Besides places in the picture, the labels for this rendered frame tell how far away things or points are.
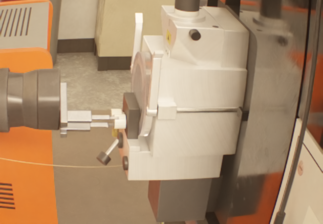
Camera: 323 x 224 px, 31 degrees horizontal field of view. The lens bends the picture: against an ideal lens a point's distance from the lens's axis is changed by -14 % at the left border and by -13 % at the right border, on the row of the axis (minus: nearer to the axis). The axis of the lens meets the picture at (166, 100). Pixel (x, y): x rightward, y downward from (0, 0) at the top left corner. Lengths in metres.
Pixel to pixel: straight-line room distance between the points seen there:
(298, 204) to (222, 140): 0.21
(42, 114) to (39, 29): 0.48
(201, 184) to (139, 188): 0.74
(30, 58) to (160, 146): 0.41
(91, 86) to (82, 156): 2.22
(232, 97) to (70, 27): 3.61
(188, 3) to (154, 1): 3.21
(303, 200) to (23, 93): 0.33
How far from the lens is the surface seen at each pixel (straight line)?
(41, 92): 0.65
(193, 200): 0.72
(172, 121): 0.64
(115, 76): 3.90
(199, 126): 0.65
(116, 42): 3.89
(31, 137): 1.07
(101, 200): 1.38
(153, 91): 0.62
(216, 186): 0.73
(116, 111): 0.69
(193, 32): 0.61
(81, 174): 1.48
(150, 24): 3.89
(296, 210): 0.49
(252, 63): 0.63
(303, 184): 0.48
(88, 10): 4.20
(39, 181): 1.12
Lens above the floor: 1.48
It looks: 24 degrees down
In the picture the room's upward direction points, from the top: 6 degrees clockwise
